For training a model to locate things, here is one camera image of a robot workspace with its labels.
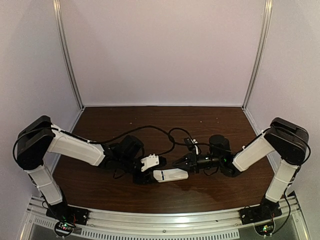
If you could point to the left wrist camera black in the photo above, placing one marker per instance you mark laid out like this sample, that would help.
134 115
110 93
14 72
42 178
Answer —
151 161

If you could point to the white remote control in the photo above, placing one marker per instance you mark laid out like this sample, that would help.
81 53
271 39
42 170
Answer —
170 175

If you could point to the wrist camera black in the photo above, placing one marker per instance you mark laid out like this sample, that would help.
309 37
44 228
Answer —
192 145
151 161

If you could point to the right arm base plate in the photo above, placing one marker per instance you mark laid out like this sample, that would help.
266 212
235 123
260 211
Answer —
258 213

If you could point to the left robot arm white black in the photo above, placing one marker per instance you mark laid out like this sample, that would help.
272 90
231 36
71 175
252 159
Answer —
42 137

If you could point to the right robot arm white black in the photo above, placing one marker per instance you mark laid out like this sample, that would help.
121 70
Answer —
289 140

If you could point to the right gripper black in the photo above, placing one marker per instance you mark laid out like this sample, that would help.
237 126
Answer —
192 162

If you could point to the controller board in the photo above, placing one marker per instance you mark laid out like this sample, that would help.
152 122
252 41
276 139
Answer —
63 229
265 229

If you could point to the aluminium front rail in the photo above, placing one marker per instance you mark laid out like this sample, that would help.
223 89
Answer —
115 225

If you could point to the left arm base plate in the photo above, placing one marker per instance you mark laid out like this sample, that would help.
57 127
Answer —
68 214

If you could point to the right controller board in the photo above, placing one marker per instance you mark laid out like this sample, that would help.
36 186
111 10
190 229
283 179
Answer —
265 229

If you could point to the left aluminium corner post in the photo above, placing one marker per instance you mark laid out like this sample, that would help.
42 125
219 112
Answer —
65 53

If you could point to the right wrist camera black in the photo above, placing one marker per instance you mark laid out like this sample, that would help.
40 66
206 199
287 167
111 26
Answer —
192 145

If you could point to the right aluminium corner post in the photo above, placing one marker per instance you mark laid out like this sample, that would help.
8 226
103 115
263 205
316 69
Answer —
264 32

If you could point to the aluminium corner post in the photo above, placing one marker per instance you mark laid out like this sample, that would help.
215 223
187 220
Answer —
264 32
65 53

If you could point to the left controller board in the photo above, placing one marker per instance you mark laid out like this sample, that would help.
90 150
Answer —
63 229

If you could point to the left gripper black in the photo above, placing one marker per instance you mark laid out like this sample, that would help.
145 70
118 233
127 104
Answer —
139 178

